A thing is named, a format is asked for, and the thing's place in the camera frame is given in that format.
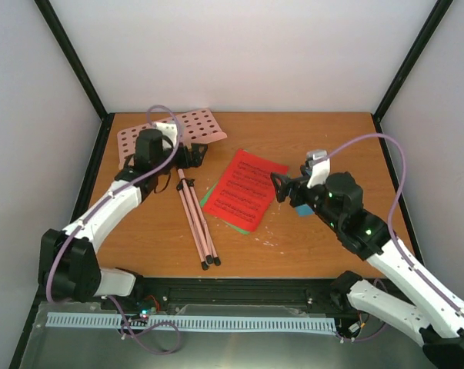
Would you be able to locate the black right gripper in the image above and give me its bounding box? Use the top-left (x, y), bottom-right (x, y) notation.
top-left (271, 165), bottom-right (343, 230)

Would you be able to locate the pink music stand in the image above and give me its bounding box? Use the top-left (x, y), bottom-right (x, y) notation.
top-left (113, 110), bottom-right (226, 271)

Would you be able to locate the blue metronome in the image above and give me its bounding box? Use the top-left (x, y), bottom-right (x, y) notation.
top-left (295, 204), bottom-right (314, 217)

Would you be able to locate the red sheet music page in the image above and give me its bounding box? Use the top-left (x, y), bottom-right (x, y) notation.
top-left (202, 149), bottom-right (289, 232)

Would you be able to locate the green sheet music page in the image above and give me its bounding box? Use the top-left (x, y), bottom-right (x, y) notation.
top-left (199, 183), bottom-right (250, 235)

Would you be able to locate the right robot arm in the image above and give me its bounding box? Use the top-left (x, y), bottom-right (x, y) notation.
top-left (271, 172), bottom-right (464, 368)

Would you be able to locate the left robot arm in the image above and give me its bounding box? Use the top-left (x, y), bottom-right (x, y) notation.
top-left (38, 128), bottom-right (208, 310)

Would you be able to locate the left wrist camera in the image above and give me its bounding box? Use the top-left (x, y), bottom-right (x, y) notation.
top-left (152, 120), bottom-right (180, 146)

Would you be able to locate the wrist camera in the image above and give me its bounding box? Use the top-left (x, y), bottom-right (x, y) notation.
top-left (305, 150), bottom-right (330, 188)
top-left (152, 120), bottom-right (180, 146)

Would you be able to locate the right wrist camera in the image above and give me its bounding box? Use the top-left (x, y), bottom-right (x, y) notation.
top-left (305, 150), bottom-right (330, 188)

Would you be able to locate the black aluminium frame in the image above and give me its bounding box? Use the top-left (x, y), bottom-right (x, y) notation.
top-left (8, 0), bottom-right (464, 369)

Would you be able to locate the light blue cable duct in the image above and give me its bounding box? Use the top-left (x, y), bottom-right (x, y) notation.
top-left (45, 312), bottom-right (336, 335)

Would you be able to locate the metal base plate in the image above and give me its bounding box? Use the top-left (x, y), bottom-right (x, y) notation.
top-left (10, 304), bottom-right (432, 368)

